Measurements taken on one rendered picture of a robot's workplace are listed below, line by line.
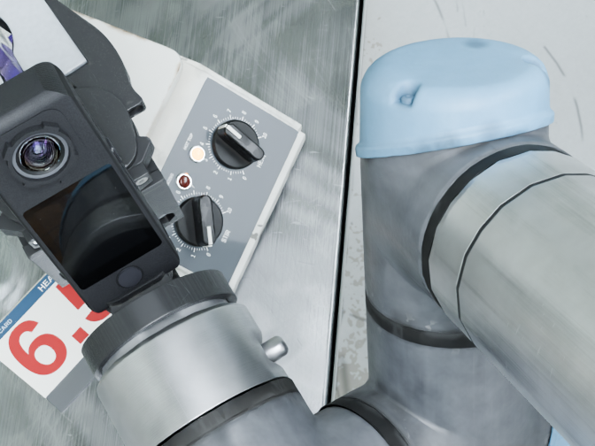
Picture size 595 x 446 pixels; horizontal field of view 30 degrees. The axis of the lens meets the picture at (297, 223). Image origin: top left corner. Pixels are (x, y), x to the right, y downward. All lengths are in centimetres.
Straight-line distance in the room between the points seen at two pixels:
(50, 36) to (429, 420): 24
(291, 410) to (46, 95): 16
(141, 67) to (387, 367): 30
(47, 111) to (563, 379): 21
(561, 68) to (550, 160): 41
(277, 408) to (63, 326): 30
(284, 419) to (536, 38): 43
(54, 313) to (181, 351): 29
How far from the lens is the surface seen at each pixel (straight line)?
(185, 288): 47
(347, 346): 73
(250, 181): 72
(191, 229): 70
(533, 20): 81
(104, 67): 51
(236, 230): 72
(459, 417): 48
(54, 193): 44
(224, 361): 46
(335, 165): 76
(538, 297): 35
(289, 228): 75
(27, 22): 53
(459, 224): 39
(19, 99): 42
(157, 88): 70
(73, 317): 74
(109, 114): 50
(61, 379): 75
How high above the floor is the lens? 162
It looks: 74 degrees down
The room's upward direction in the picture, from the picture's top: 10 degrees counter-clockwise
